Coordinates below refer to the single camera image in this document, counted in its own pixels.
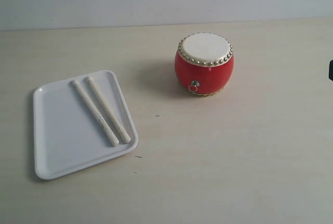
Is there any white rectangular tray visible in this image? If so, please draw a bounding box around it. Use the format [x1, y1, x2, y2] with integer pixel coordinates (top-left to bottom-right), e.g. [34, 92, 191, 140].
[33, 70, 138, 180]

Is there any white drumstick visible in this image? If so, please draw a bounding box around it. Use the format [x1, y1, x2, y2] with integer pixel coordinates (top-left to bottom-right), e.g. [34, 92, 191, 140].
[87, 76, 132, 143]
[72, 80, 119, 146]

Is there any small red drum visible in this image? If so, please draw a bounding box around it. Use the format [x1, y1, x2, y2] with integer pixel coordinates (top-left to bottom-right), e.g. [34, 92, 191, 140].
[174, 32, 234, 96]

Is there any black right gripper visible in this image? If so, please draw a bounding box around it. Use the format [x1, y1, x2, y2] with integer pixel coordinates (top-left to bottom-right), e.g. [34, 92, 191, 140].
[328, 60, 333, 80]

